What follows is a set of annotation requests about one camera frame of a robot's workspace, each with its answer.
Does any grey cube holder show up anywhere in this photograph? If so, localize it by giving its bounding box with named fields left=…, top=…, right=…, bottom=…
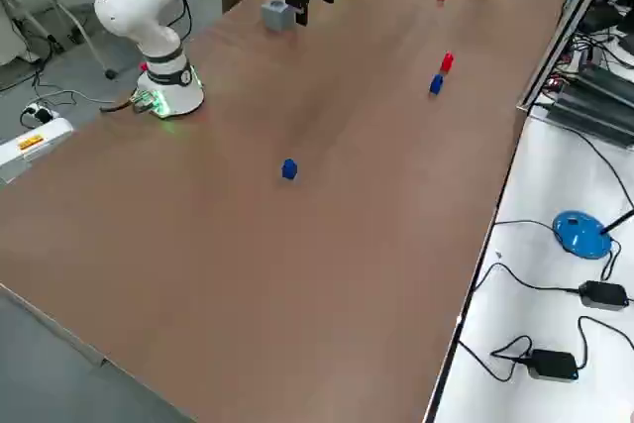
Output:
left=261, top=0, right=293, bottom=32

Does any grey wheeled stand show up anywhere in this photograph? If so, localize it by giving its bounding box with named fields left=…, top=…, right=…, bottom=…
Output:
left=47, top=0, right=120, bottom=80

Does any black ribbed device stack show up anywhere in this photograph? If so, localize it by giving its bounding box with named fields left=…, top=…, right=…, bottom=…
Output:
left=547, top=65, right=634, bottom=148

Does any white power strip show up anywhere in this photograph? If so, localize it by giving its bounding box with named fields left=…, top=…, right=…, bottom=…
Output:
left=22, top=103, right=54, bottom=123

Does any white controller box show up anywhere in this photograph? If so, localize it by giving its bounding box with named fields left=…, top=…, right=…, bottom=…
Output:
left=0, top=117, right=75, bottom=184

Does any blue round device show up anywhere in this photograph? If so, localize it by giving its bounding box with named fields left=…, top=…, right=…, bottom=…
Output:
left=552, top=209, right=614, bottom=260

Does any black power adapter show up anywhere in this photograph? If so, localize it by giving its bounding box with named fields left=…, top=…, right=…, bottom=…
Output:
left=527, top=349, right=580, bottom=383
left=578, top=280, right=630, bottom=312

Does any aluminium frame post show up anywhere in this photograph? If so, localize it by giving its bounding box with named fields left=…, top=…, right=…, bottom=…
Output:
left=514, top=0, right=628, bottom=112

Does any black desk cable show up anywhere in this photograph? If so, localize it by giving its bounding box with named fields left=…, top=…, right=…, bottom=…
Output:
left=532, top=113, right=634, bottom=211

